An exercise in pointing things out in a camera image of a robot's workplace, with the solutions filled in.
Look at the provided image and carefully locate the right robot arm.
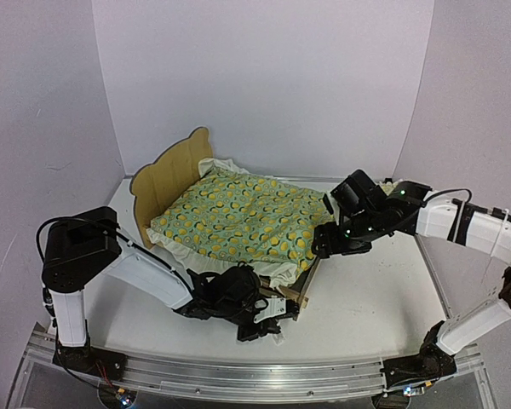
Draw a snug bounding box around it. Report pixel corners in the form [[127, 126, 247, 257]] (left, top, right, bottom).
[[311, 170, 511, 356]]

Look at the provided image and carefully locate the wooden pet bed frame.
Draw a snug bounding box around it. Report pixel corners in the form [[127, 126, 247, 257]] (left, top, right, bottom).
[[129, 126, 324, 323]]

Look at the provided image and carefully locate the lemon print ruffled mattress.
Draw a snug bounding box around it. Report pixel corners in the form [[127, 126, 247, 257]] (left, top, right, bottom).
[[146, 158, 332, 289]]

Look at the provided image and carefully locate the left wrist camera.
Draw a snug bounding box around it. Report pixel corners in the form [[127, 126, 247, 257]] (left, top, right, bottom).
[[253, 297, 287, 324]]

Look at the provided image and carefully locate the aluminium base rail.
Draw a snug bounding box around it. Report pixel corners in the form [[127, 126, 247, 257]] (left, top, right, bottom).
[[6, 325, 497, 408]]

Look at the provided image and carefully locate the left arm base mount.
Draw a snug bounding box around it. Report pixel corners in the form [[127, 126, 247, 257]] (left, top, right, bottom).
[[53, 336, 127, 388]]

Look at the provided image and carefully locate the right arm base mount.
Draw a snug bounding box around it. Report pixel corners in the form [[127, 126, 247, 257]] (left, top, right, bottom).
[[380, 321, 456, 391]]

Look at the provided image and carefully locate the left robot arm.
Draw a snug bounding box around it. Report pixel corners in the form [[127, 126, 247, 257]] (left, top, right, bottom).
[[35, 206, 299, 348]]

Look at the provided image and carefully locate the small lemon print pillow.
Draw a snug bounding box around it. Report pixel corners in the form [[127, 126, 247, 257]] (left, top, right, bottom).
[[377, 180, 400, 196]]

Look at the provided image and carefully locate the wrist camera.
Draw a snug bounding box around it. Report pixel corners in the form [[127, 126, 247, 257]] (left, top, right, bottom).
[[253, 297, 287, 324], [323, 193, 336, 215]]

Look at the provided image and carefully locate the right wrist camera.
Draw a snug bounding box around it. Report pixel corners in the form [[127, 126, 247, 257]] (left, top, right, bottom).
[[323, 193, 336, 215]]

